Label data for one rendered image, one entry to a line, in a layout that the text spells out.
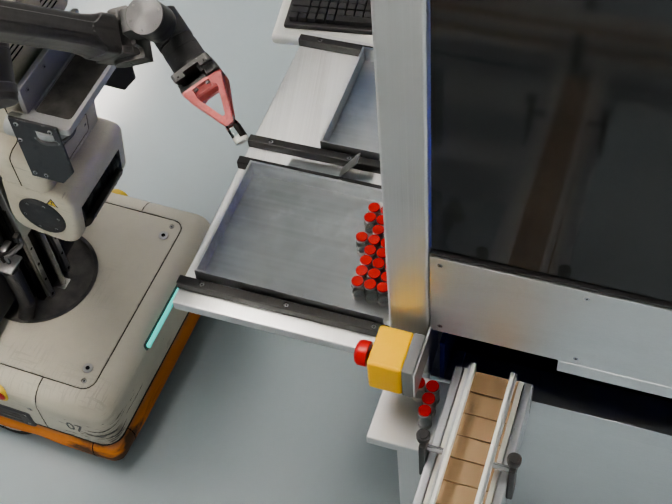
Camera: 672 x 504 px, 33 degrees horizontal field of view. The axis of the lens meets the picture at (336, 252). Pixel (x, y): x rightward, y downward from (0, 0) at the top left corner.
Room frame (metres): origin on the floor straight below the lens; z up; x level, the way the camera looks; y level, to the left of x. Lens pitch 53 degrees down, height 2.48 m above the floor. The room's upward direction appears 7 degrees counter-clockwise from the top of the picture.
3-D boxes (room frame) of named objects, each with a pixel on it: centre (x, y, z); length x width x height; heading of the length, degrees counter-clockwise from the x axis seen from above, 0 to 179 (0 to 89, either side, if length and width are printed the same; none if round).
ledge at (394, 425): (0.86, -0.10, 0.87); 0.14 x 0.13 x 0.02; 66
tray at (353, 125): (1.48, -0.20, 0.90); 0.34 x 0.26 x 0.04; 66
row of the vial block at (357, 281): (1.17, -0.06, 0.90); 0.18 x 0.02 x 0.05; 155
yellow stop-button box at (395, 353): (0.89, -0.07, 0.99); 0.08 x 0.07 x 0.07; 66
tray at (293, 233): (1.21, 0.04, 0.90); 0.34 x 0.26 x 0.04; 65
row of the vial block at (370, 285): (1.16, -0.08, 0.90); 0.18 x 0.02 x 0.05; 155
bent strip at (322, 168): (1.38, 0.00, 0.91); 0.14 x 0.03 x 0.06; 67
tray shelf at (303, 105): (1.35, -0.07, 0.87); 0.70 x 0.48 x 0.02; 156
